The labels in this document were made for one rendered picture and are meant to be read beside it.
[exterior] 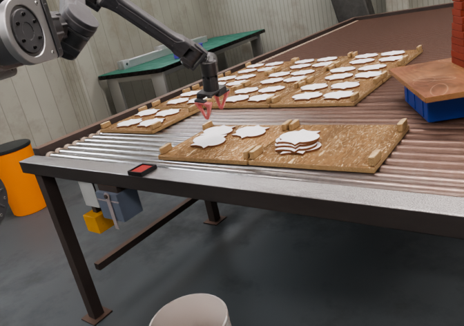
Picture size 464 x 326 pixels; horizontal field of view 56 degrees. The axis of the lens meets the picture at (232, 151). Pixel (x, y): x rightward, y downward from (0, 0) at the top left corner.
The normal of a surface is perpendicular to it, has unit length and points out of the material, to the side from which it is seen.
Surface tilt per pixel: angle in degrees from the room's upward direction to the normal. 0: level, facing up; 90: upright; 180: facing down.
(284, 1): 90
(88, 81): 90
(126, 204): 90
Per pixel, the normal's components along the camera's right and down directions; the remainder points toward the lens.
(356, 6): -0.57, 0.38
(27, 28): 0.97, -0.14
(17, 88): 0.86, 0.00
